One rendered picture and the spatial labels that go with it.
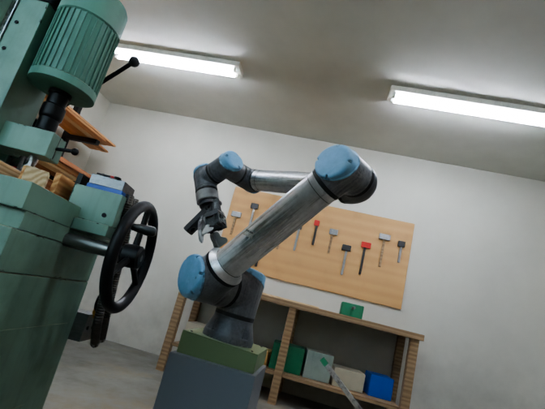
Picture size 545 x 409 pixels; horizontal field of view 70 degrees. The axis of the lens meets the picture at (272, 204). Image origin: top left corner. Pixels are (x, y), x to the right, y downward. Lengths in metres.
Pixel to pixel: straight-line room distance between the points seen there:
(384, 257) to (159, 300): 2.44
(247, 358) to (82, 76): 0.99
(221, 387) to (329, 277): 2.93
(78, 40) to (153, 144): 3.83
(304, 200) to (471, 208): 3.61
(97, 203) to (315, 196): 0.60
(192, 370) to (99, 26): 1.08
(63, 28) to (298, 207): 0.81
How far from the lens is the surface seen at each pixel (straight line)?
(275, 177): 1.49
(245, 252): 1.26
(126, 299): 1.12
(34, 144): 1.21
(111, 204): 1.13
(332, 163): 1.13
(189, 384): 1.43
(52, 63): 1.24
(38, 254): 1.05
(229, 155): 1.55
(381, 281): 4.25
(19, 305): 1.07
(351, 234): 4.28
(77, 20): 1.29
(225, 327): 1.45
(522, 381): 4.65
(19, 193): 0.96
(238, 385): 1.39
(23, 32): 1.34
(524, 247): 4.75
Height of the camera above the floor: 0.78
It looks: 14 degrees up
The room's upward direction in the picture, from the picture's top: 14 degrees clockwise
